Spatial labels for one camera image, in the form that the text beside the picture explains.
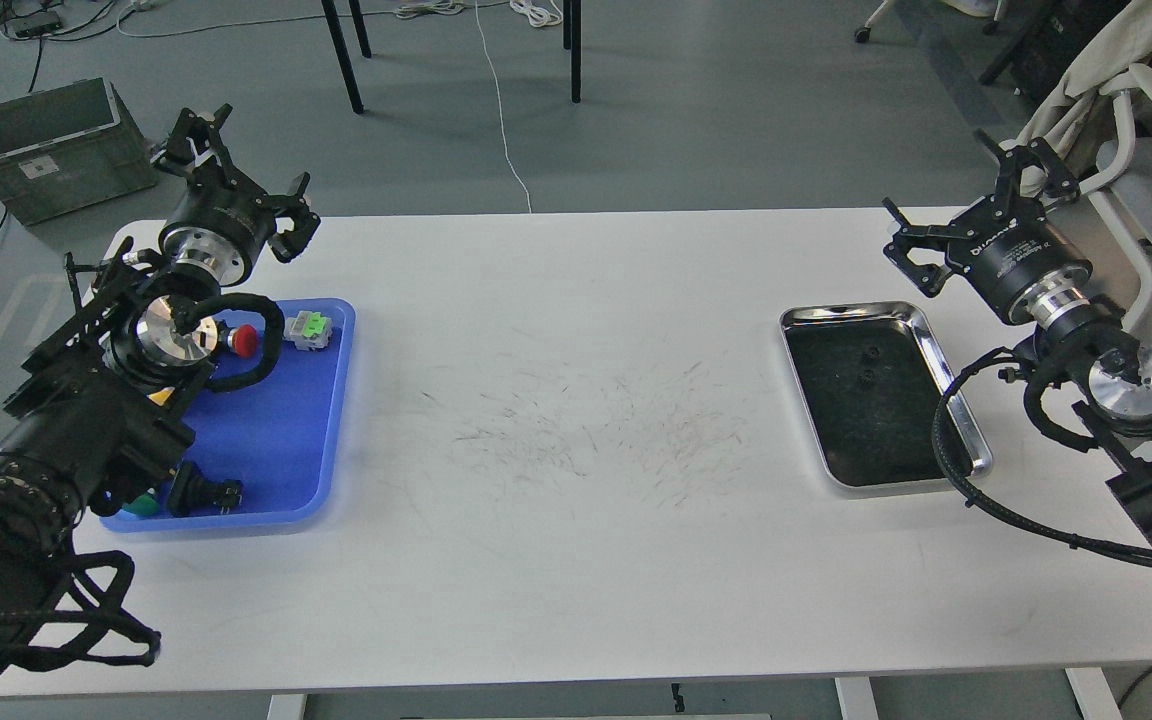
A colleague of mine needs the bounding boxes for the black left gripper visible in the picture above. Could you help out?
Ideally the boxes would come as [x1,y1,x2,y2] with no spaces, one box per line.
[154,103,321,288]

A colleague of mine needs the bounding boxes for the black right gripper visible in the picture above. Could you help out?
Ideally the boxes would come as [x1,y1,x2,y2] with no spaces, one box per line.
[882,129,1094,326]

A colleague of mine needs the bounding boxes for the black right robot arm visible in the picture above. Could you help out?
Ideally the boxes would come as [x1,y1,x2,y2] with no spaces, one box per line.
[882,129,1152,568]

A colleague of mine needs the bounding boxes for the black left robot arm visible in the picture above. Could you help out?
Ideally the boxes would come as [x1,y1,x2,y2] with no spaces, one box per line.
[0,105,320,675]

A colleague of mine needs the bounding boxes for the grey green connector part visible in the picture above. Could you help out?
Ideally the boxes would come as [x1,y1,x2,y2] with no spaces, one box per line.
[283,310,334,353]

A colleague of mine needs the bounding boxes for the silver metal tray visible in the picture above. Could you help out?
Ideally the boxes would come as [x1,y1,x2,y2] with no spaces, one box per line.
[780,301,955,498]

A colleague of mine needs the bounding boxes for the grey plastic crate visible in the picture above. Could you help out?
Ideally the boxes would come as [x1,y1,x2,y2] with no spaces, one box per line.
[0,78,157,225]

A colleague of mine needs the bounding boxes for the white office chair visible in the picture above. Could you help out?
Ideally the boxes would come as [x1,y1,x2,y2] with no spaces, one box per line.
[1079,63,1152,332]

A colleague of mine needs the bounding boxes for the blue plastic tray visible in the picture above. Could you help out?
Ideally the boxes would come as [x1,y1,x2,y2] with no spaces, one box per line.
[101,300,356,535]

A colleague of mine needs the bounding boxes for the beige jacket on chair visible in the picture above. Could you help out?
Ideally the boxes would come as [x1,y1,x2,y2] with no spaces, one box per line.
[1005,1,1152,160]

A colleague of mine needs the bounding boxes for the black table legs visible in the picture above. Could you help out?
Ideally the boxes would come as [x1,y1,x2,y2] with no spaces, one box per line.
[320,1,582,115]

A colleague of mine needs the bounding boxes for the red push button switch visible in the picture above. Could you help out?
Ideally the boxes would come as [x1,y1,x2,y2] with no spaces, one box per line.
[217,323,262,359]

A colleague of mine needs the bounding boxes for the yellow push button switch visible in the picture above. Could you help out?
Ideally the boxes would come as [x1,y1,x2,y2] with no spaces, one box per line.
[147,388,175,407]

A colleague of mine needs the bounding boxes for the white cable on floor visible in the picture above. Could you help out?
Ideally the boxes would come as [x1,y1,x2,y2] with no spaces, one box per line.
[116,0,564,214]

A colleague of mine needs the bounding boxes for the black push button switch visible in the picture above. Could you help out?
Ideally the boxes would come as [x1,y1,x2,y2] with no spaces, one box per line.
[165,461,244,518]

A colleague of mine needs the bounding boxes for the green push button switch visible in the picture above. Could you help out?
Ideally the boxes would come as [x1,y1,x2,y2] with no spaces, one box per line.
[120,488,164,520]

